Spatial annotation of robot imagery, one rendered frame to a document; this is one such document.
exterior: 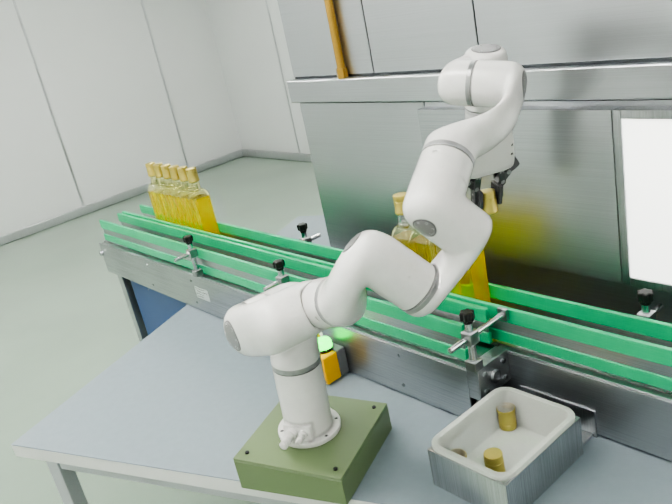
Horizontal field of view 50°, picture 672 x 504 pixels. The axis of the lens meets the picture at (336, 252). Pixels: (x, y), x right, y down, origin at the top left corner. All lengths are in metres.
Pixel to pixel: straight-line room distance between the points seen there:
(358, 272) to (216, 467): 0.67
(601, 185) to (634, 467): 0.51
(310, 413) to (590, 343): 0.53
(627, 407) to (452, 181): 0.55
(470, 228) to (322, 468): 0.55
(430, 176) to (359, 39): 0.78
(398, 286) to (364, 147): 0.84
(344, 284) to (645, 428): 0.62
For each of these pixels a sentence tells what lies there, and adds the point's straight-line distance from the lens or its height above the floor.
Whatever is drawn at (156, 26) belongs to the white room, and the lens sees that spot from 7.65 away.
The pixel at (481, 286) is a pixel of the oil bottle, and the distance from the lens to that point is 1.54.
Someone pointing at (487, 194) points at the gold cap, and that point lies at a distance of 1.40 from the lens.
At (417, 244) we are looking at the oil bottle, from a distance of 1.57.
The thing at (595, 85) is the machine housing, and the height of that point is 1.36.
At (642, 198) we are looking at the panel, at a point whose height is 1.16.
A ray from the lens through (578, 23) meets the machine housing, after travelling 1.42.
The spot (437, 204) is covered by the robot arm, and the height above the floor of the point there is 1.30.
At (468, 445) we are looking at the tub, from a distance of 1.41.
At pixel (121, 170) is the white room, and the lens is 7.44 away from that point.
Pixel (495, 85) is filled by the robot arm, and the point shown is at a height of 1.42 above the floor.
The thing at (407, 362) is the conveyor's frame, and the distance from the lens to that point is 1.56.
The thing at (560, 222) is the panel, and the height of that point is 1.09.
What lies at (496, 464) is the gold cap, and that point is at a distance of 1.33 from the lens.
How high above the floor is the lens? 1.63
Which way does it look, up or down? 21 degrees down
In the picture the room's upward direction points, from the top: 12 degrees counter-clockwise
